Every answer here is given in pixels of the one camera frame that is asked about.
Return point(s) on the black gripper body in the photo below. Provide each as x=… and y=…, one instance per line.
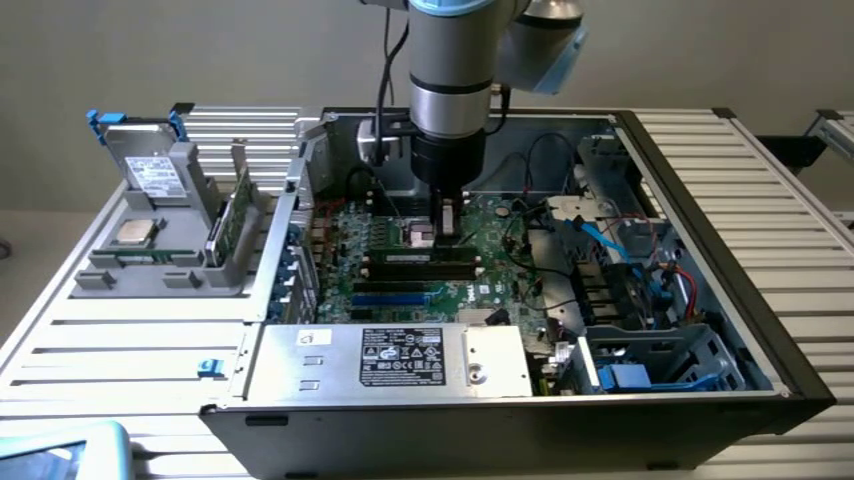
x=446, y=157

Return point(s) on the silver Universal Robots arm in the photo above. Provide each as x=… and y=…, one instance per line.
x=454, y=60

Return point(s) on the green RAM stick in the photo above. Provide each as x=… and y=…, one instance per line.
x=400, y=256
x=143, y=257

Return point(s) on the black RAM slot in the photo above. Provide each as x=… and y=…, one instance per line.
x=420, y=271
x=390, y=286

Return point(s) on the CPU socket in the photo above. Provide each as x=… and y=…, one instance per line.
x=419, y=235

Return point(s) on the green motherboard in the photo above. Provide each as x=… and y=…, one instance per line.
x=400, y=235

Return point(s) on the blue expansion slot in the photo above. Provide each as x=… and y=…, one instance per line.
x=388, y=299

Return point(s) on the silver chipset heatsink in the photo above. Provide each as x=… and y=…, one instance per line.
x=475, y=316

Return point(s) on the metal disk bay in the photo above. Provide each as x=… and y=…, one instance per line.
x=600, y=220

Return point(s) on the silver power supply unit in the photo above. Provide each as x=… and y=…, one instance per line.
x=394, y=360

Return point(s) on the green graphics card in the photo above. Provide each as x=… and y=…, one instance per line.
x=229, y=220

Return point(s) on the grey parts rack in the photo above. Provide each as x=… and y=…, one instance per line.
x=180, y=235

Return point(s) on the blue drive caddy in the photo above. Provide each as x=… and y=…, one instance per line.
x=623, y=377

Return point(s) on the black open PC case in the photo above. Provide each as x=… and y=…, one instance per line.
x=507, y=430

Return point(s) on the silver CPU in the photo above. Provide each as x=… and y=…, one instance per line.
x=137, y=232

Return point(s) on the small blue clip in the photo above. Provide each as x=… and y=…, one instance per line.
x=209, y=367

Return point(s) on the teal edged device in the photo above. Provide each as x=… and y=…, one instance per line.
x=63, y=450

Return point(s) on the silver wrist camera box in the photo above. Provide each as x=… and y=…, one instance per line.
x=376, y=140

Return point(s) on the hard disk with blue bracket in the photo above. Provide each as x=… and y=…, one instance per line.
x=153, y=165

